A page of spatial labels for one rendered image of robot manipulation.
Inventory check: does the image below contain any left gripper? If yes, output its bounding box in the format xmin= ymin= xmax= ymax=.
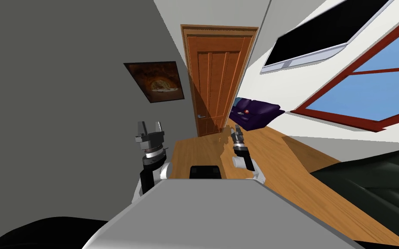
xmin=135 ymin=121 xmax=166 ymax=151

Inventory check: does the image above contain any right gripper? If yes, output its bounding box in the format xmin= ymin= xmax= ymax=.
xmin=231 ymin=125 xmax=248 ymax=149

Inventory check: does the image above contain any purple sofa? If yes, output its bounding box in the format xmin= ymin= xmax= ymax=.
xmin=228 ymin=97 xmax=286 ymax=132

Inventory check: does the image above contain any brown wooden door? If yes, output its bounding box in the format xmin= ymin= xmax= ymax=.
xmin=187 ymin=34 xmax=253 ymax=137

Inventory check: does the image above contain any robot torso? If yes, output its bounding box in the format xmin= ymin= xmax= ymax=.
xmin=81 ymin=165 xmax=367 ymax=249

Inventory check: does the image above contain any red framed window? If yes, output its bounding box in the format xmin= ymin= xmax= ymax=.
xmin=290 ymin=6 xmax=399 ymax=134

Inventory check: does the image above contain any dark green sofa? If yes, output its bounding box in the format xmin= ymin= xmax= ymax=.
xmin=309 ymin=144 xmax=399 ymax=247

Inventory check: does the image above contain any dark orange wall picture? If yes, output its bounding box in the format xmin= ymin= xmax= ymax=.
xmin=123 ymin=61 xmax=186 ymax=104

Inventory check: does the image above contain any black wall television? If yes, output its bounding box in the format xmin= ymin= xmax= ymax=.
xmin=260 ymin=0 xmax=395 ymax=74

